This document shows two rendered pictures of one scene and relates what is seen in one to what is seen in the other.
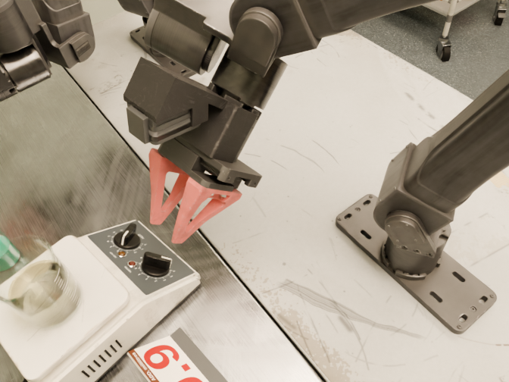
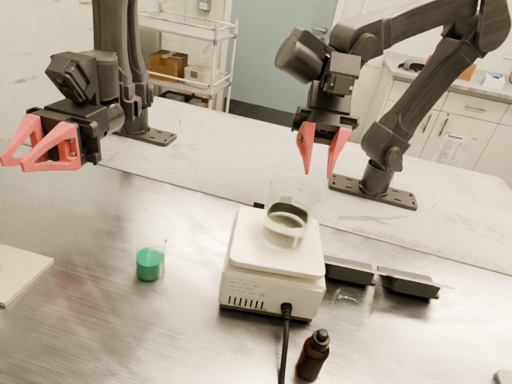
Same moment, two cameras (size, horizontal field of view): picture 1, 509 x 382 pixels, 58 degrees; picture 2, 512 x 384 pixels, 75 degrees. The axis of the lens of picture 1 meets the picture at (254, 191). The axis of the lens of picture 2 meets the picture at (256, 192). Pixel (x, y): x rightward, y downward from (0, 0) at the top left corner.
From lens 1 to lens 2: 0.54 m
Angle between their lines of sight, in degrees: 42
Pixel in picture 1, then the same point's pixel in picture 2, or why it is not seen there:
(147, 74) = (341, 58)
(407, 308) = (392, 209)
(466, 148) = (420, 102)
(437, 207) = (405, 139)
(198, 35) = (318, 56)
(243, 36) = (363, 46)
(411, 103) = not seen: hidden behind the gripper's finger
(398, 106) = not seen: hidden behind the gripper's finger
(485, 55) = not seen: hidden behind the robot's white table
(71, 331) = (312, 244)
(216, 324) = (331, 245)
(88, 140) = (132, 187)
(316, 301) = (360, 219)
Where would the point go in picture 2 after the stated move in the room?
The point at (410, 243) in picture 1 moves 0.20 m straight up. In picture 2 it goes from (397, 163) to (440, 62)
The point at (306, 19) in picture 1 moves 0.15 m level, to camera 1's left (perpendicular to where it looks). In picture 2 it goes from (382, 40) to (332, 37)
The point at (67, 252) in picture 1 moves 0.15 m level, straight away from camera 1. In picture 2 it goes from (253, 214) to (152, 193)
